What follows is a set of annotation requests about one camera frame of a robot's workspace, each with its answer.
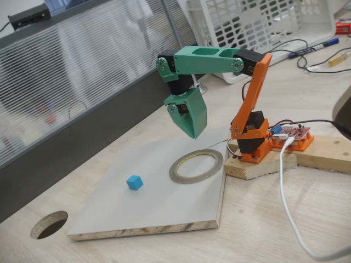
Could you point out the green gripper, black servo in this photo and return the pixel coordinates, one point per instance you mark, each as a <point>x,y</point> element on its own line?
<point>192,108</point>

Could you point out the blue cube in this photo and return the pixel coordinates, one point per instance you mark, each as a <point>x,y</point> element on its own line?
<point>135,183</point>

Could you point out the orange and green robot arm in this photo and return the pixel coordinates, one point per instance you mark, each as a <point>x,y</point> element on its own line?
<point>200,61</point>

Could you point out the silver partition foot clamp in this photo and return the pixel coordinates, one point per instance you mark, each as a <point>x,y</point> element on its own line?
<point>202,89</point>

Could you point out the short wooden base block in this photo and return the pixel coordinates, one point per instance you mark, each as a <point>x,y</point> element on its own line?
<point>255,170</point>

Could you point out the red circuit board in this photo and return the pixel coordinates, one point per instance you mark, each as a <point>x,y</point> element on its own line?
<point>290,132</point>

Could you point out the ribbed grey desk partition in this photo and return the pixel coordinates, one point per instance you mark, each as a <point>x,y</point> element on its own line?
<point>82,137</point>

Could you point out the grey-topped plywood board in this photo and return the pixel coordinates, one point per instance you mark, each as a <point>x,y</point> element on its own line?
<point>123,211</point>

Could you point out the orange circuit board holder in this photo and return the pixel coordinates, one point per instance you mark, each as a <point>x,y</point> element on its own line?
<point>304,143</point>

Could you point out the long wooden base plank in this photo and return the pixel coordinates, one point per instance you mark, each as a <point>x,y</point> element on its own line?
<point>323,153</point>

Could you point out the blue marker pen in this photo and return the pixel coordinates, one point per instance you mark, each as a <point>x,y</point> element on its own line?
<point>312,48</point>

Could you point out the grey rounded object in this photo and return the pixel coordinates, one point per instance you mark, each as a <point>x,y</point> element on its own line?
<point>344,109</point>

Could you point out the white plastic basket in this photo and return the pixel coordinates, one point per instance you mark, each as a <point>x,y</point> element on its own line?
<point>315,16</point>

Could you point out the red box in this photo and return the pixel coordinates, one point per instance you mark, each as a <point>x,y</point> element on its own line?
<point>344,28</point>

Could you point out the black device on partition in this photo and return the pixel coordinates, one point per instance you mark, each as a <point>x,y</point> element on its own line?
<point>30,16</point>

